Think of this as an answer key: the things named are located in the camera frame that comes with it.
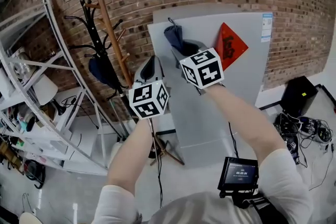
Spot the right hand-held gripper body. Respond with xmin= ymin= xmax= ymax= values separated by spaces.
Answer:
xmin=179 ymin=47 xmax=226 ymax=95

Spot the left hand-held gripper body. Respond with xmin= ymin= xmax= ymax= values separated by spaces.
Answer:
xmin=128 ymin=78 xmax=171 ymax=121

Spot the grey blue cleaning cloth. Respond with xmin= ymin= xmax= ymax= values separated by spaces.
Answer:
xmin=164 ymin=17 xmax=184 ymax=56

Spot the light grey refrigerator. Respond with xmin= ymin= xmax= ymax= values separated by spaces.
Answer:
xmin=146 ymin=6 xmax=274 ymax=167

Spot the person's right forearm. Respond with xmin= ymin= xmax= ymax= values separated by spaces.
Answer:
xmin=206 ymin=85 xmax=287 ymax=163

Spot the person's left forearm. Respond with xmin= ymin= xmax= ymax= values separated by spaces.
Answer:
xmin=106 ymin=115 xmax=160 ymax=196

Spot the red diamond paper decoration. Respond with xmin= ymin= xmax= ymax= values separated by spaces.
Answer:
xmin=214 ymin=22 xmax=249 ymax=71

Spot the dark blue hanging bag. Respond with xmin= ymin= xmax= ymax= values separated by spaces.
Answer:
xmin=88 ymin=57 xmax=111 ymax=84

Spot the wooden coat rack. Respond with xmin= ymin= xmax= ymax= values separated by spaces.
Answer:
xmin=85 ymin=0 xmax=186 ymax=166

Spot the white blue label sticker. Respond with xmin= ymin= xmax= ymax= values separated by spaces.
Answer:
xmin=261 ymin=13 xmax=274 ymax=43

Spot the white table lamp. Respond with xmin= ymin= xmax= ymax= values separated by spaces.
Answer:
xmin=33 ymin=73 xmax=67 ymax=116

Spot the black cabinet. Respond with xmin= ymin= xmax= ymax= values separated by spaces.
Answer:
xmin=280 ymin=75 xmax=319 ymax=119

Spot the white metal shelving rack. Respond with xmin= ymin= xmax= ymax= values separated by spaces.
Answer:
xmin=0 ymin=0 xmax=111 ymax=176

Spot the chest-mounted black screen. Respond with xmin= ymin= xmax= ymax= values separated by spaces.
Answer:
xmin=217 ymin=156 xmax=260 ymax=192

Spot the black canister vacuum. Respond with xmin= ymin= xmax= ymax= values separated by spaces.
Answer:
xmin=23 ymin=159 xmax=45 ymax=189

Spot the round light wooden table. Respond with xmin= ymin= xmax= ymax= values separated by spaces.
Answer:
xmin=18 ymin=211 xmax=44 ymax=224

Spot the pile of cables and devices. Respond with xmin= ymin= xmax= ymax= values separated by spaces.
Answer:
xmin=272 ymin=112 xmax=335 ymax=166

